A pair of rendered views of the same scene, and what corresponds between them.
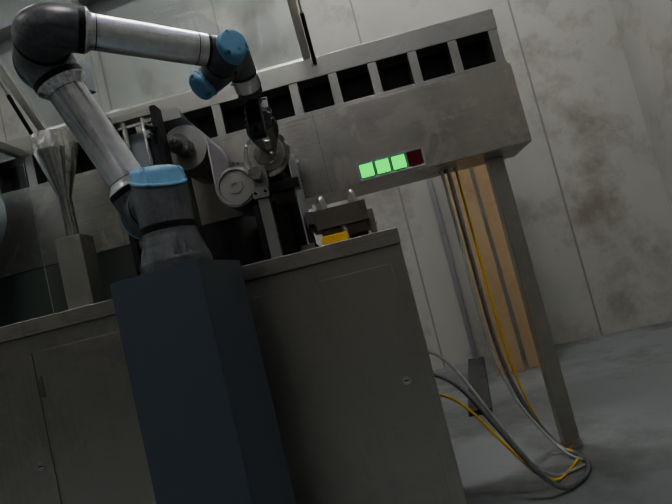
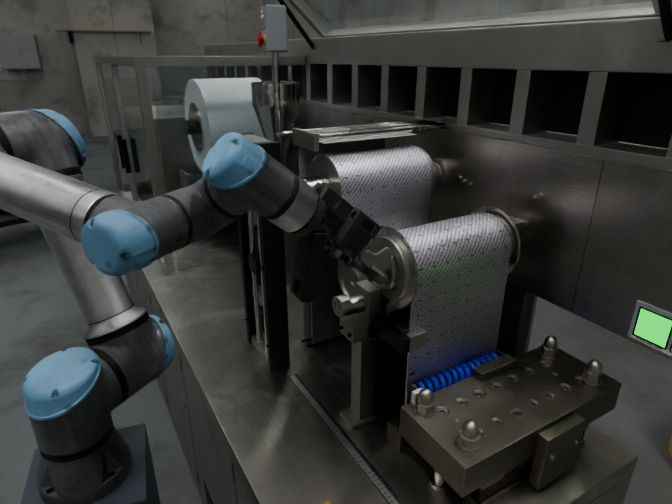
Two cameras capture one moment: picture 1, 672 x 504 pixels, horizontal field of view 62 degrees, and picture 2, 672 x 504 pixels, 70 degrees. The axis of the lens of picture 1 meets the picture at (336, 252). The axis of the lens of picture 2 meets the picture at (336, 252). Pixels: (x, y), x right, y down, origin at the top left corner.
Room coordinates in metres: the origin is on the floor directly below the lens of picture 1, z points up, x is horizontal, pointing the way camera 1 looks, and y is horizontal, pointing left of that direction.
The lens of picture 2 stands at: (1.19, -0.46, 1.60)
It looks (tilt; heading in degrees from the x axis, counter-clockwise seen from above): 22 degrees down; 56
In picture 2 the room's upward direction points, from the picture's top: straight up
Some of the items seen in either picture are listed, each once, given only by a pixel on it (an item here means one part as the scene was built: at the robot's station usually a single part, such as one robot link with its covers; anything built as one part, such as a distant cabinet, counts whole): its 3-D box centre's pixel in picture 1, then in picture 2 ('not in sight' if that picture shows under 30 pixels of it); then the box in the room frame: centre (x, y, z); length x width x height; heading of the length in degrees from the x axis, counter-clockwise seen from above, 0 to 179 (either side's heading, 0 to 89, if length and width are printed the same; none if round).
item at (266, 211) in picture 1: (267, 215); (358, 357); (1.66, 0.17, 1.05); 0.06 x 0.05 x 0.31; 177
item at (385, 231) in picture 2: (266, 153); (391, 267); (1.70, 0.14, 1.25); 0.15 x 0.01 x 0.15; 86
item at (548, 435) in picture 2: (374, 226); (558, 452); (1.86, -0.15, 0.96); 0.10 x 0.03 x 0.11; 177
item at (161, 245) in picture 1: (173, 248); (81, 451); (1.17, 0.33, 0.95); 0.15 x 0.15 x 0.10
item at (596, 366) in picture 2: not in sight; (594, 370); (2.01, -0.11, 1.05); 0.04 x 0.04 x 0.04
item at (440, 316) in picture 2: (300, 197); (457, 330); (1.82, 0.07, 1.11); 0.23 x 0.01 x 0.18; 177
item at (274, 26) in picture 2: (78, 79); (270, 29); (1.76, 0.69, 1.66); 0.07 x 0.07 x 0.10; 74
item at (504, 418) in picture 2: (344, 222); (512, 407); (1.85, -0.05, 1.00); 0.40 x 0.16 x 0.06; 177
